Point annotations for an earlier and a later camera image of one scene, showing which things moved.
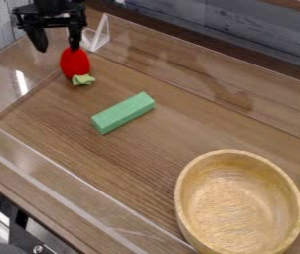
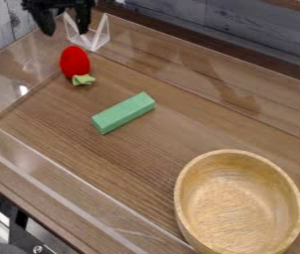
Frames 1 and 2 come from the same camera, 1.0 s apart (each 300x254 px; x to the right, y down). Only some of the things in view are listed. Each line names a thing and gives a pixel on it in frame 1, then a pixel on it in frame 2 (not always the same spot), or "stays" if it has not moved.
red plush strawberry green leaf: (75, 64) stays
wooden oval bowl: (237, 203) stays
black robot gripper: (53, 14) to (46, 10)
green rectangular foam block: (126, 111) stays
